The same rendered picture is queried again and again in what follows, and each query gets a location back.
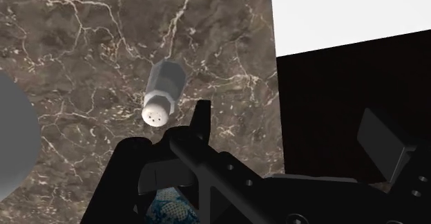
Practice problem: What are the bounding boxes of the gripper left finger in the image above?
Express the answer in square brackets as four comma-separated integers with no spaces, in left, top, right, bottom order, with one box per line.
[79,99,274,224]

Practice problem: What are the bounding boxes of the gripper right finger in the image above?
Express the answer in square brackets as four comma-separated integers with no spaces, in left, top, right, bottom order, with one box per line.
[356,107,431,224]

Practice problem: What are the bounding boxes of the blue patterned round object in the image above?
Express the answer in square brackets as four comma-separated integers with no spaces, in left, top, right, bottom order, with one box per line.
[144,187,202,224]

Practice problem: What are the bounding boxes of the grey salt shaker white cap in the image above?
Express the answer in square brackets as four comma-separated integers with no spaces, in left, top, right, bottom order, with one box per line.
[141,58,187,128]

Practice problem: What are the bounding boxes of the grey round object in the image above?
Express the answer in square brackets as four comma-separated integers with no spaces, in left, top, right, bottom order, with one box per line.
[0,71,41,203]

